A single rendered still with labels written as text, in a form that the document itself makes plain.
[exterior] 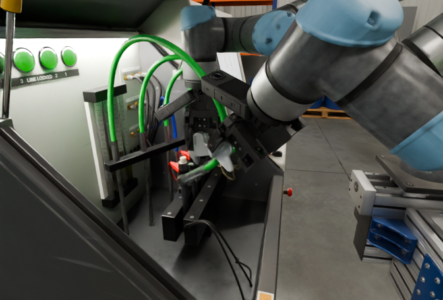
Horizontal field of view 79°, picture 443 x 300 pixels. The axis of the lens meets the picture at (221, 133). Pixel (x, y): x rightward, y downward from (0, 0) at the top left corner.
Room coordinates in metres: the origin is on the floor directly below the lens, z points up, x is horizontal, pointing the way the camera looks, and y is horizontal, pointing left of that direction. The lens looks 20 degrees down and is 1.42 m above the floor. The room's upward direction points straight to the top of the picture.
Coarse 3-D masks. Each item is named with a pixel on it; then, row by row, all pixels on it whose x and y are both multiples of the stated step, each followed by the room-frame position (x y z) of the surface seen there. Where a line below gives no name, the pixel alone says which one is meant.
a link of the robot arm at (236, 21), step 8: (248, 16) 0.59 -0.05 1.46; (224, 24) 0.60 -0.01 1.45; (232, 24) 0.61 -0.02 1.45; (240, 24) 0.58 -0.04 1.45; (232, 32) 0.60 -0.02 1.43; (224, 40) 0.62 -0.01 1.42; (232, 40) 0.61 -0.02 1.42; (224, 48) 0.61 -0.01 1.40; (232, 48) 0.62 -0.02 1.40; (240, 48) 0.59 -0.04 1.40
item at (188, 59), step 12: (144, 36) 0.57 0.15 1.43; (156, 36) 0.55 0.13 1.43; (120, 48) 0.62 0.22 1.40; (168, 48) 0.53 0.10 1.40; (180, 48) 0.52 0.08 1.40; (192, 60) 0.50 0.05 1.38; (204, 72) 0.49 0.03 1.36; (108, 84) 0.66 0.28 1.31; (108, 96) 0.66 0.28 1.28; (108, 108) 0.67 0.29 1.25; (204, 168) 0.48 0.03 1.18
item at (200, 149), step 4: (196, 136) 0.60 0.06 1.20; (200, 136) 0.59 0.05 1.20; (196, 140) 0.60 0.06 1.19; (200, 140) 0.59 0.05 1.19; (196, 144) 0.60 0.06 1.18; (200, 144) 0.60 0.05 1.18; (204, 144) 0.59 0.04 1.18; (196, 148) 0.60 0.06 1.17; (200, 148) 0.60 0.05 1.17; (204, 148) 0.59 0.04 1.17; (192, 152) 0.59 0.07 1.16; (196, 152) 0.60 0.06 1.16; (200, 152) 0.60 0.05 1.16; (204, 152) 0.59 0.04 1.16; (192, 156) 0.60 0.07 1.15; (196, 156) 0.60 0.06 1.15; (196, 160) 0.61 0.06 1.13; (196, 164) 0.62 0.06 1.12
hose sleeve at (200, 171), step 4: (204, 164) 0.49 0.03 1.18; (196, 168) 0.50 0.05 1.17; (200, 168) 0.48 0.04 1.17; (188, 172) 0.51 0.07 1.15; (192, 172) 0.50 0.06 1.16; (196, 172) 0.49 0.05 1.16; (200, 172) 0.48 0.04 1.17; (204, 172) 0.48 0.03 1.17; (184, 176) 0.51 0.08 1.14; (188, 176) 0.50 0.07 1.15; (192, 176) 0.50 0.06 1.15; (196, 176) 0.49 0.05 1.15; (184, 180) 0.51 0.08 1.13; (188, 180) 0.51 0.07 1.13
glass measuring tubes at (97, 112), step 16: (96, 96) 0.70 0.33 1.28; (96, 112) 0.71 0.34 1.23; (96, 128) 0.72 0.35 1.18; (96, 144) 0.71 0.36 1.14; (128, 144) 0.82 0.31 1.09; (96, 160) 0.70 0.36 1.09; (112, 176) 0.75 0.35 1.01; (128, 176) 0.81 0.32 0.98; (112, 192) 0.71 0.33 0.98; (128, 192) 0.77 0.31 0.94
